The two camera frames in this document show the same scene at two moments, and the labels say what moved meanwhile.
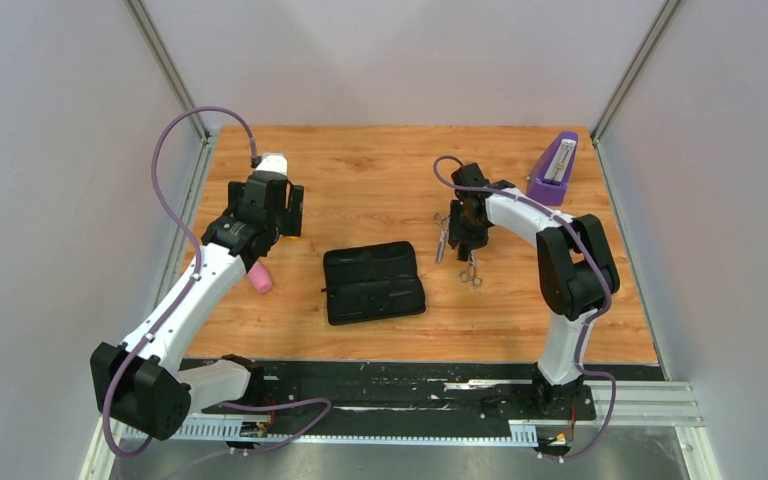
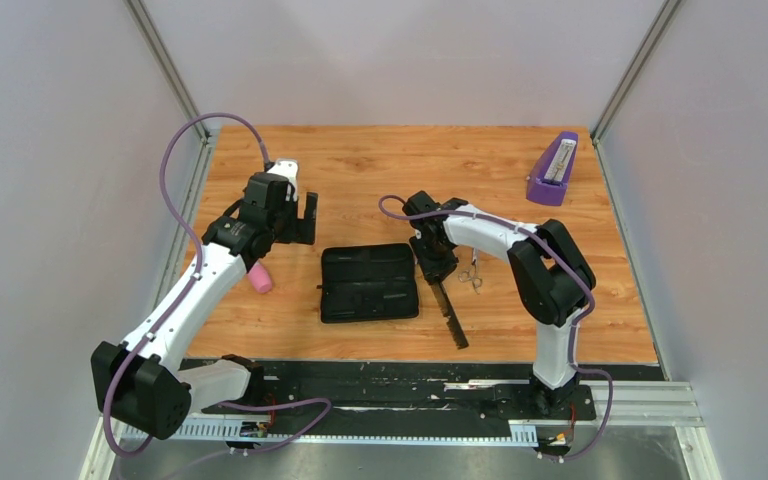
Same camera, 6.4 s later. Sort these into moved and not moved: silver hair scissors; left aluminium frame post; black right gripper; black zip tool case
Moved: black right gripper
Not moved: black zip tool case; silver hair scissors; left aluminium frame post
